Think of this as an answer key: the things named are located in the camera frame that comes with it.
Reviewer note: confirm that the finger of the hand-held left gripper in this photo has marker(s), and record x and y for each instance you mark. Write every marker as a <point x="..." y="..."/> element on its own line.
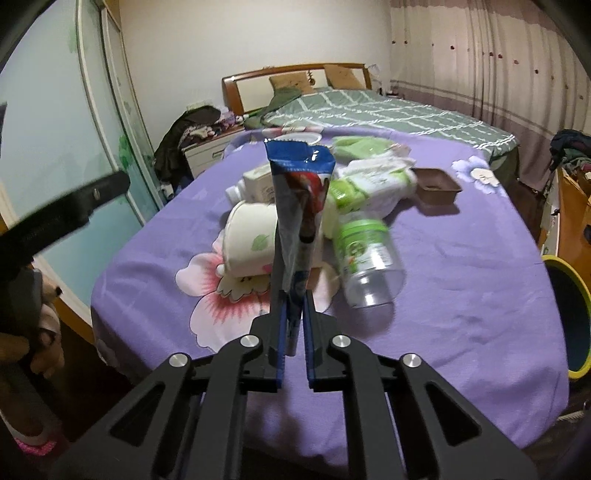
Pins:
<point x="78" y="205"/>

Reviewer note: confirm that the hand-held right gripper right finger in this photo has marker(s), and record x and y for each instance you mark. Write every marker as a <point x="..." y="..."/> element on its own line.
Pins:
<point x="308" y="341"/>

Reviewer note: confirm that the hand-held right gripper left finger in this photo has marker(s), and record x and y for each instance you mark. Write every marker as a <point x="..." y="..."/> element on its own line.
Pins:
<point x="281" y="332"/>

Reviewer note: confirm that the blue toothpaste tube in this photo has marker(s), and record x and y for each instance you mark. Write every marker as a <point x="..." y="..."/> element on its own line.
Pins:
<point x="295" y="184"/>

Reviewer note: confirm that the white plastic bowl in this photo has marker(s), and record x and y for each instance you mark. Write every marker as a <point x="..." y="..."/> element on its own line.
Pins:
<point x="300" y="137"/>

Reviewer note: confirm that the green plastic packet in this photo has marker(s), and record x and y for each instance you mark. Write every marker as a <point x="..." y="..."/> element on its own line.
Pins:
<point x="360" y="146"/>

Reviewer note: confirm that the yellow rimmed bin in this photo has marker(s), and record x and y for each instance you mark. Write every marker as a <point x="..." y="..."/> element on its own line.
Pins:
<point x="570" y="323"/>

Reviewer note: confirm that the person's left hand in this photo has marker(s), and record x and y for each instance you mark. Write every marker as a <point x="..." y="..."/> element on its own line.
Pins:
<point x="48" y="323"/>

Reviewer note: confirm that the sliding wardrobe door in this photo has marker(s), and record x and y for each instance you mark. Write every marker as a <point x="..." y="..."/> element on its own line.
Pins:
<point x="55" y="138"/>

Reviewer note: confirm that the clear green label plastic bottle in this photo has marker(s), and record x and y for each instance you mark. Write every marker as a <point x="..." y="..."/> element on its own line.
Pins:
<point x="369" y="272"/>

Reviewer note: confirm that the white leaf print paper cup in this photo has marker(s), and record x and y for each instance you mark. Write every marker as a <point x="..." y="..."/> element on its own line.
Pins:
<point x="244" y="230"/>

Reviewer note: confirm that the dark clothes pile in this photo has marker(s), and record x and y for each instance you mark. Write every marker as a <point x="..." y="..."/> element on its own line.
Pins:
<point x="171" y="143"/>

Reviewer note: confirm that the white nightstand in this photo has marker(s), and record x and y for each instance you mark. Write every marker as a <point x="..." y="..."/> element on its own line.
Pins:
<point x="207" y="154"/>

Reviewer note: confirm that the green white tissue pack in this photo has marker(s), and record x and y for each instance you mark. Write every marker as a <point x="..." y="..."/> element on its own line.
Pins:
<point x="344" y="198"/>

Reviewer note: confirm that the white labelled bottle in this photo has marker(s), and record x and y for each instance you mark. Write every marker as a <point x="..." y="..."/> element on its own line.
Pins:
<point x="258" y="182"/>

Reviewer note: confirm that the purple floral blanket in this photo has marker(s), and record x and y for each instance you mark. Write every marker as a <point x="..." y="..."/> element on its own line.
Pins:
<point x="461" y="300"/>

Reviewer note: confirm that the floral cloth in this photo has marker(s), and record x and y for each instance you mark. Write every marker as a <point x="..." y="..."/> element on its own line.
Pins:
<point x="217" y="122"/>

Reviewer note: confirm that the white green wet wipes pack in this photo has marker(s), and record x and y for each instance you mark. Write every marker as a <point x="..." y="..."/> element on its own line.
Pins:
<point x="374" y="177"/>

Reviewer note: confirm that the brown square tray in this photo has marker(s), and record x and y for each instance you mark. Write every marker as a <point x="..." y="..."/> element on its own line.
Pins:
<point x="436" y="184"/>

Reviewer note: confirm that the wooden bed headboard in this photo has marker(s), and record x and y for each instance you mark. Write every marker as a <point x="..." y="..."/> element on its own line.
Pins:
<point x="249" y="87"/>

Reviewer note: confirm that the green plaid quilt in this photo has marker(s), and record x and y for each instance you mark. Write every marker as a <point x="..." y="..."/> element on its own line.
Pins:
<point x="392" y="115"/>

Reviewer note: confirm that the brown pillow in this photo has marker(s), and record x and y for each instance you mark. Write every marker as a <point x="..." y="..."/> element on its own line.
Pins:
<point x="344" y="76"/>
<point x="291" y="82"/>

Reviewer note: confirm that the wooden cabinet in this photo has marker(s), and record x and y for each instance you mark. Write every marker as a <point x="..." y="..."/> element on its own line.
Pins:
<point x="572" y="207"/>

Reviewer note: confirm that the pink striped curtain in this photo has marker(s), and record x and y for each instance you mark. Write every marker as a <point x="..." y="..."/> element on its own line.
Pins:
<point x="485" y="69"/>

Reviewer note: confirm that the mixed clothing heap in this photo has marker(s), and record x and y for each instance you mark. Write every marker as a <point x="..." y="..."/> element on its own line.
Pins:
<point x="570" y="147"/>

